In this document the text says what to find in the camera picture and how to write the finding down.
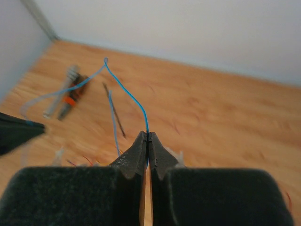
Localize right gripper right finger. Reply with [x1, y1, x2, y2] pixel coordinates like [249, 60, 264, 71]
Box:
[149, 132, 294, 226]

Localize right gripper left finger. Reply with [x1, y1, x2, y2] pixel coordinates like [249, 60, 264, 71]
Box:
[0, 132, 147, 226]

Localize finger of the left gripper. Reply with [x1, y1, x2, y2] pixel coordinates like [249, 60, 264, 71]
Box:
[0, 113, 45, 156]

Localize black zip tie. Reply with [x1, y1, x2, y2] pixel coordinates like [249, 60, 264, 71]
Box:
[103, 82, 126, 138]

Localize aluminium frame rail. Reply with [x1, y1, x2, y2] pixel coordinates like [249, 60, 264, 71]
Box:
[20, 0, 59, 41]

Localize orange black pliers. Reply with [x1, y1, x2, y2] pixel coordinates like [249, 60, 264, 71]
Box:
[57, 73, 88, 121]

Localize silver adjustable wrench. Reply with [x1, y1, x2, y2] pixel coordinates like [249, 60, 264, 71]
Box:
[43, 65, 79, 118]

